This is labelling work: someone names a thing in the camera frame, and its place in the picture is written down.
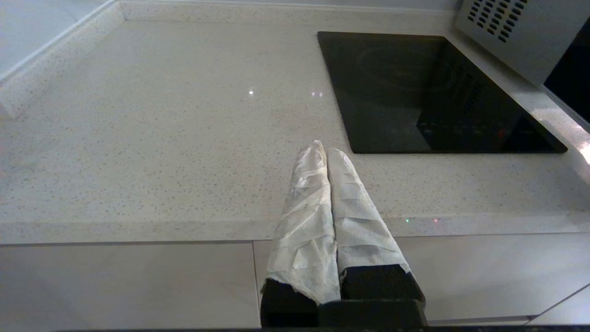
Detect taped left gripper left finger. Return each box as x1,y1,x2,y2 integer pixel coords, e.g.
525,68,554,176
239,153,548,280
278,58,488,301
260,140,342,329

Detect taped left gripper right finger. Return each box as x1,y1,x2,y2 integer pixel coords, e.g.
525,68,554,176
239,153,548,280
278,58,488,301
326,147,426,306

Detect black glass microwave door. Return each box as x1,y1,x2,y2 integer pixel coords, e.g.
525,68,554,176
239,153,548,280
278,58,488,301
543,18,590,125

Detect silver black microwave oven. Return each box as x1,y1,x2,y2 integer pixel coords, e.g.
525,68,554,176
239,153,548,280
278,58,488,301
454,0,590,89

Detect white cabinet drawer front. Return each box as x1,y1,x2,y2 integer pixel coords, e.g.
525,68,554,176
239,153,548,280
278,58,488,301
0,241,261,331
525,284,590,327
252,231,590,323

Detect black induction cooktop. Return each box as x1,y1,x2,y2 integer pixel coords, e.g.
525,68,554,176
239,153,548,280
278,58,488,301
317,31,568,154

